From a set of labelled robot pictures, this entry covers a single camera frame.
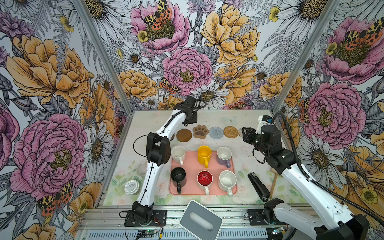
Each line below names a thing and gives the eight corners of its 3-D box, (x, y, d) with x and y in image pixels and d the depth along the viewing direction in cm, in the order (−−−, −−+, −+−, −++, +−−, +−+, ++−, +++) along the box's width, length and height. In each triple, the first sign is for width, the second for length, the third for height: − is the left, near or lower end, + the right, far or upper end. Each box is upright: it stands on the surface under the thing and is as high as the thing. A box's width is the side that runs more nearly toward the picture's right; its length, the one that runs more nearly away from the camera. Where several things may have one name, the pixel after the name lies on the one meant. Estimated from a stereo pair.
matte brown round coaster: (176, 142, 107) (175, 140, 105) (177, 130, 113) (176, 129, 112) (191, 142, 107) (191, 140, 105) (191, 130, 113) (191, 129, 112)
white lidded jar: (127, 197, 82) (122, 193, 76) (131, 184, 86) (126, 179, 81) (139, 197, 82) (134, 193, 76) (142, 184, 86) (138, 179, 81)
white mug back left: (172, 169, 92) (170, 161, 84) (174, 153, 99) (172, 145, 91) (185, 169, 92) (184, 161, 84) (185, 153, 98) (185, 145, 91)
